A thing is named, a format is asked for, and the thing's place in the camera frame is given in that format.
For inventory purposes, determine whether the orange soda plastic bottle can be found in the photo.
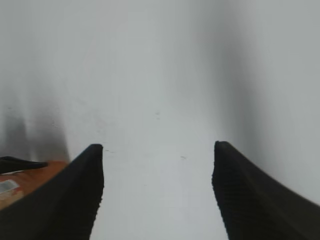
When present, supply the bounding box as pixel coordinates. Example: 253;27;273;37
0;160;68;210

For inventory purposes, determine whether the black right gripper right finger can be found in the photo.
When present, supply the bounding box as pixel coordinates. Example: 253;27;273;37
212;141;320;240

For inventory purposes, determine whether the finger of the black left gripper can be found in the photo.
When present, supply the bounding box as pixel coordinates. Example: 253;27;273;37
0;156;49;175

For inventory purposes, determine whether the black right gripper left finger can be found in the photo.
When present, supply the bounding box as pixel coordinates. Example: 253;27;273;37
0;144;104;240

